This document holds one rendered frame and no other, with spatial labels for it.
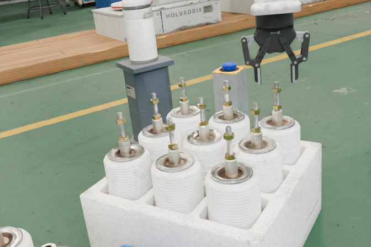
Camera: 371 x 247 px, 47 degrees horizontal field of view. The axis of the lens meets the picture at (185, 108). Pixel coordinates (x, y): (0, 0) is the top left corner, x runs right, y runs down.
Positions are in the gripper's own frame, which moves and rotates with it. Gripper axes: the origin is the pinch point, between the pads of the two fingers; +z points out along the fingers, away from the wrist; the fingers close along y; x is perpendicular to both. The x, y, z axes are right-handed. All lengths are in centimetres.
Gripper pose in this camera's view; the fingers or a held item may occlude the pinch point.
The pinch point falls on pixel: (276, 76)
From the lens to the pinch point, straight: 92.7
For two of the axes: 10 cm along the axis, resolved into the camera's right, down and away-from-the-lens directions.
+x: -1.3, 3.6, -9.3
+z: 1.0, 9.3, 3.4
